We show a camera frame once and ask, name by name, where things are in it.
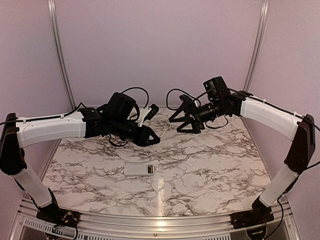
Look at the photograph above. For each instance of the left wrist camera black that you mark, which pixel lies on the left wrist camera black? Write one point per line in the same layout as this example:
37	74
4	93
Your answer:
147	113

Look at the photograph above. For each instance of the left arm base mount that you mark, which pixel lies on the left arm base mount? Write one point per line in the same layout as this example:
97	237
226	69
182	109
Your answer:
61	217

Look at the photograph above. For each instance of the white remote control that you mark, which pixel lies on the white remote control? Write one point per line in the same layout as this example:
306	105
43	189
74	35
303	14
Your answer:
137	170

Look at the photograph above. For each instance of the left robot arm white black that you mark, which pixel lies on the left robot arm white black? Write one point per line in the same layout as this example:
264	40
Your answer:
21	132

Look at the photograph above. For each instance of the right aluminium frame post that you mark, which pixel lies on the right aluminium frame post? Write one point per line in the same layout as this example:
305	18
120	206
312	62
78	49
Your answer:
258	42

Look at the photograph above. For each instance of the white battery compartment cover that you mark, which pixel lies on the white battery compartment cover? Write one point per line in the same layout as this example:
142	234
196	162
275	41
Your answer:
190	162

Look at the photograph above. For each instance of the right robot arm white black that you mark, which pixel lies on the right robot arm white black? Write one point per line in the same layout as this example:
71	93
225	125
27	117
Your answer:
285	140

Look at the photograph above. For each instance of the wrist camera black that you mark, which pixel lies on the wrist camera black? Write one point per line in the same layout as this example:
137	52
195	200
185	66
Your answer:
185	101
147	113

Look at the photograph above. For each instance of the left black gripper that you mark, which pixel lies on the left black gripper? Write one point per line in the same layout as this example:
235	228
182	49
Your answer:
143	138

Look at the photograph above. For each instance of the aluminium frame post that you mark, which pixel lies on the aluminium frame post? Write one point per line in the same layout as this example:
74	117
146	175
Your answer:
59	52
258	42

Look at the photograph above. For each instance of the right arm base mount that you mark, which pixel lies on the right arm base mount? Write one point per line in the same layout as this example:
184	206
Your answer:
248	218

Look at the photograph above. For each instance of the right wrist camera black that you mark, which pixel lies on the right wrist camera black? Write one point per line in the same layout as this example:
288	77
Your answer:
185	101

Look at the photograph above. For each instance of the left aluminium frame post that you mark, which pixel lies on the left aluminium frame post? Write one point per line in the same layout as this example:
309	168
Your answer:
59	52

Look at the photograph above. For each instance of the front aluminium rail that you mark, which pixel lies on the front aluminium rail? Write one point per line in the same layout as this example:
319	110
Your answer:
98	226

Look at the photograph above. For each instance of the black gold battery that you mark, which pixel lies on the black gold battery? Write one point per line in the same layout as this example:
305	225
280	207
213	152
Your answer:
150	169

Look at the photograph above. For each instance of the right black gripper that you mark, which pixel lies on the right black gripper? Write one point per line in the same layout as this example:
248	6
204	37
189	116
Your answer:
197	124

